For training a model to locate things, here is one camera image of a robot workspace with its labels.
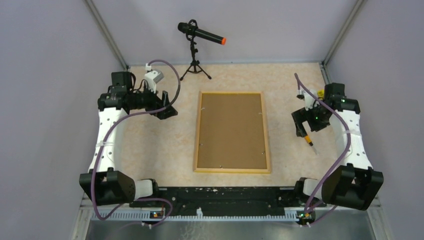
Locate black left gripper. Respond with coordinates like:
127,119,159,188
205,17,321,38
129,80,178,119

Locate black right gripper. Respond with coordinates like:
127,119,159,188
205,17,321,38
291,100,331,137

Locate yellow handled screwdriver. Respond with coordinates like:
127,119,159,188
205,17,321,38
303,135,319,155

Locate yellow wooden picture frame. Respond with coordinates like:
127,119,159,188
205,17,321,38
193,91,273,175

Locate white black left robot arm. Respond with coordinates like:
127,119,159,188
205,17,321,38
79,70,178,207

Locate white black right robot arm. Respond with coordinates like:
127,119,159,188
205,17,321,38
291,83,384,211

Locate yellow screwdriver bit box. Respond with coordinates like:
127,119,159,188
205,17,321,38
316,89,325,100

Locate black microphone tripod stand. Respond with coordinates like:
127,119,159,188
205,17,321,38
179,19,212,81

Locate black microphone orange tip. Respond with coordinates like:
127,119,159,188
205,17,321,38
177,22,227,45

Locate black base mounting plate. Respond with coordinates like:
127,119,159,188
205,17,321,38
129,186,327,210

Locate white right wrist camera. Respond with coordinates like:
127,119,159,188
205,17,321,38
296,88,320,111

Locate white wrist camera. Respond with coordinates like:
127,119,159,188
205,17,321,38
144,63,164,94
296,88,320,111

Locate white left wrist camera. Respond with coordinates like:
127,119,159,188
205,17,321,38
144,63,164,94

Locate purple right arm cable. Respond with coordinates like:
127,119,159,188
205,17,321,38
294,72,352,226

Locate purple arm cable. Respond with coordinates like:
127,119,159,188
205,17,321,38
91,59,181,222
294,72,352,226

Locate brown frame backing board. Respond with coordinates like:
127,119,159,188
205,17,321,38
196,93,269,170

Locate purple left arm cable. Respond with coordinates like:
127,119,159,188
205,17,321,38
91,59,181,222

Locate aluminium front rail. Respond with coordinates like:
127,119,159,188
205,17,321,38
79,187,382,222

